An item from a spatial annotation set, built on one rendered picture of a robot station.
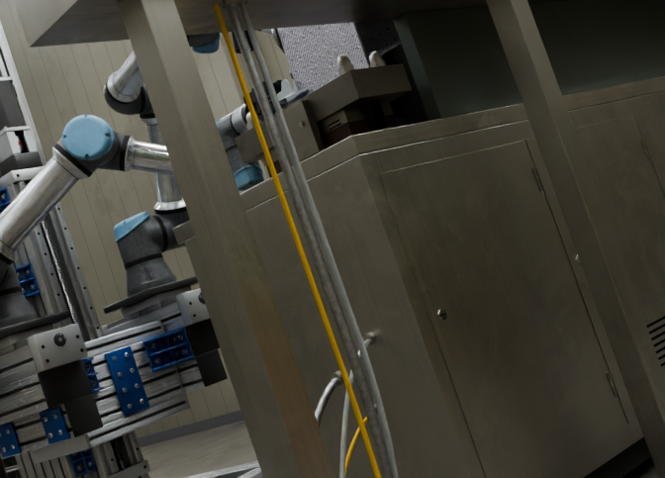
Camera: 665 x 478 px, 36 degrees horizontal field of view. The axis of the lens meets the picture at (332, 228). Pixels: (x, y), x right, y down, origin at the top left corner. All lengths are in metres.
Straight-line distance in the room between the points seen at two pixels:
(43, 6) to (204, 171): 0.37
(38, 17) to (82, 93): 6.93
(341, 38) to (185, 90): 0.85
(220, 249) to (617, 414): 1.16
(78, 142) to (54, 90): 6.28
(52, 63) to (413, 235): 7.06
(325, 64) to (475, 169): 0.44
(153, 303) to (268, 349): 1.55
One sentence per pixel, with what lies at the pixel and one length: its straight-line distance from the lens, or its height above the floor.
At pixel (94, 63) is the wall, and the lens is 8.43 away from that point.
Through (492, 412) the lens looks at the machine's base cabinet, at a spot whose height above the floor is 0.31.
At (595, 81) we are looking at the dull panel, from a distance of 2.67.
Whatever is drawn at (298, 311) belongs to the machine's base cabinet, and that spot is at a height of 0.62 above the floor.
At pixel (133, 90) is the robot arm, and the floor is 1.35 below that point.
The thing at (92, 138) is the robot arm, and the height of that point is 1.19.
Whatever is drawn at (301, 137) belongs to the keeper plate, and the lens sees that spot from 2.11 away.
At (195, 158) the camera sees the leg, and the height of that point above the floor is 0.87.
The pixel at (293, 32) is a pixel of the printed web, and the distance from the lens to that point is 2.42.
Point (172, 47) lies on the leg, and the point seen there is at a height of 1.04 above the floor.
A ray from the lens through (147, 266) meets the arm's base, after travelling 3.04.
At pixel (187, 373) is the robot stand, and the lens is 2.96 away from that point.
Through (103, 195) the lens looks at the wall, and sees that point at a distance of 8.51.
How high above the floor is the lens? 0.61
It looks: 4 degrees up
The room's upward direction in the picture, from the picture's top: 19 degrees counter-clockwise
